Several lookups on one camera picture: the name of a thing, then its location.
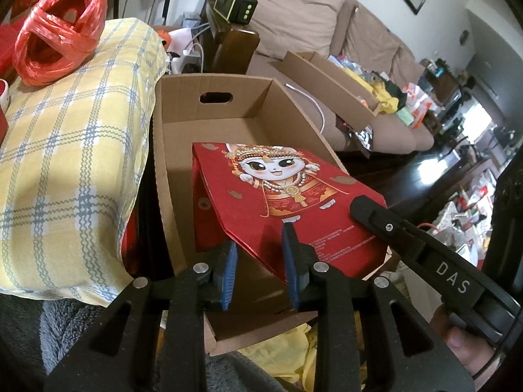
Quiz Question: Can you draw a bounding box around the yellow cloth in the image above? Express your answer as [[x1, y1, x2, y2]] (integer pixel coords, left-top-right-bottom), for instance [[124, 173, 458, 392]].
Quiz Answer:
[[237, 322, 324, 377]]

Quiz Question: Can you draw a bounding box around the person's right hand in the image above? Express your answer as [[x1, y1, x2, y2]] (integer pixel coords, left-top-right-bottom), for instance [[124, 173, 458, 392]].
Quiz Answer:
[[432, 305, 505, 381]]

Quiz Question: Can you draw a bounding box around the red plastic twine ball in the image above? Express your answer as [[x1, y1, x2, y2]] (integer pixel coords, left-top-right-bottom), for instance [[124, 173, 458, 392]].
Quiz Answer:
[[12, 0, 108, 88]]

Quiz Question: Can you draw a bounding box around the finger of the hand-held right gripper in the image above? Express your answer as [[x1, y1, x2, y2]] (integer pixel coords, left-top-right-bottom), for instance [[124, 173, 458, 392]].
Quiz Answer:
[[350, 195, 434, 263]]

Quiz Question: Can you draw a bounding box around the shallow brown cardboard box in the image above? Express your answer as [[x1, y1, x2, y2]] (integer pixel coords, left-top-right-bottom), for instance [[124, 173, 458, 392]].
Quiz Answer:
[[267, 51, 383, 126]]

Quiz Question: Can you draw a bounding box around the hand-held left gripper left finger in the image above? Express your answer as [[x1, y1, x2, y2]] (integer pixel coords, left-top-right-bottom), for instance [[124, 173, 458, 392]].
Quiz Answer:
[[43, 239, 240, 392]]

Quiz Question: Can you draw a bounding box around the yellow plaid tablecloth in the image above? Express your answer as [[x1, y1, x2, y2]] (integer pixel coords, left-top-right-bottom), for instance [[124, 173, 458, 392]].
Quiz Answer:
[[0, 17, 169, 308]]

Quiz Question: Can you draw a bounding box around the beige sofa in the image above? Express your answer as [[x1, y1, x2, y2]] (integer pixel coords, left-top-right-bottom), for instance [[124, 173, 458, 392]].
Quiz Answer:
[[221, 0, 436, 156]]

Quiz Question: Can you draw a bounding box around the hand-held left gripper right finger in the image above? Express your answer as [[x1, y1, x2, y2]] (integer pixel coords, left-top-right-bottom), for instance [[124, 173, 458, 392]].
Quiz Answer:
[[281, 222, 478, 392]]

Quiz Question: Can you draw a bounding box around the green boxy device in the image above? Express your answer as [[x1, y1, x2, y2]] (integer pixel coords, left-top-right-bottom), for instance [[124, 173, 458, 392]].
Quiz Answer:
[[213, 0, 257, 26]]

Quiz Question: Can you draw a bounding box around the white cable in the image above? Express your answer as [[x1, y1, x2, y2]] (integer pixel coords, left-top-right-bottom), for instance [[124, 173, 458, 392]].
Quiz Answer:
[[285, 83, 326, 132]]

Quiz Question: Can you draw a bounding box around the red cartoon cat gift box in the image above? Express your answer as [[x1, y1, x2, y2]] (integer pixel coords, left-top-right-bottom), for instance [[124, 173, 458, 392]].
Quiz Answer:
[[192, 141, 388, 284]]

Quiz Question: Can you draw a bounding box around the dark wooden armrest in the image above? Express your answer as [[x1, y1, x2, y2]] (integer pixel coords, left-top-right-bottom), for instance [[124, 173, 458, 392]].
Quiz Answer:
[[211, 24, 261, 76]]

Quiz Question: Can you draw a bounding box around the cardboard box with clutter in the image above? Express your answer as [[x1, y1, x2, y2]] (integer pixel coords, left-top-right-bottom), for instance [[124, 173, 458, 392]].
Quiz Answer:
[[327, 53, 447, 131]]

